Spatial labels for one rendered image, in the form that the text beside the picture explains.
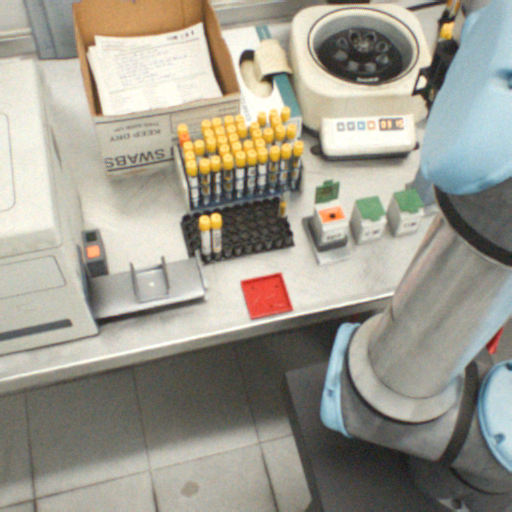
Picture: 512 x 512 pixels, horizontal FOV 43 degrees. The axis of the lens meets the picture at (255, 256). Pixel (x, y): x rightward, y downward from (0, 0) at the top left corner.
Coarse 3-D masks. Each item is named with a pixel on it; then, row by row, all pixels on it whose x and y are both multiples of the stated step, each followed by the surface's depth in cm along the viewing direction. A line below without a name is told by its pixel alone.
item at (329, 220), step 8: (336, 200) 103; (320, 208) 102; (328, 208) 102; (336, 208) 102; (320, 216) 101; (328, 216) 101; (336, 216) 101; (344, 216) 101; (320, 224) 102; (328, 224) 101; (336, 224) 101; (344, 224) 101; (320, 232) 103; (328, 232) 101; (336, 232) 102; (344, 232) 103; (320, 240) 104; (328, 240) 104
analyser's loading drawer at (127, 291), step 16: (128, 272) 99; (144, 272) 99; (160, 272) 99; (176, 272) 99; (192, 272) 100; (96, 288) 98; (112, 288) 98; (128, 288) 98; (144, 288) 98; (160, 288) 98; (176, 288) 98; (192, 288) 98; (96, 304) 96; (112, 304) 96; (128, 304) 96; (144, 304) 96; (160, 304) 97
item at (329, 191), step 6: (324, 180) 99; (330, 180) 99; (318, 186) 100; (324, 186) 100; (330, 186) 100; (336, 186) 101; (318, 192) 100; (324, 192) 101; (330, 192) 101; (336, 192) 102; (318, 198) 102; (324, 198) 102; (330, 198) 102; (336, 198) 103
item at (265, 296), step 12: (264, 276) 103; (276, 276) 104; (252, 288) 103; (264, 288) 103; (276, 288) 103; (252, 300) 102; (264, 300) 102; (276, 300) 102; (288, 300) 101; (252, 312) 100; (264, 312) 101; (276, 312) 100
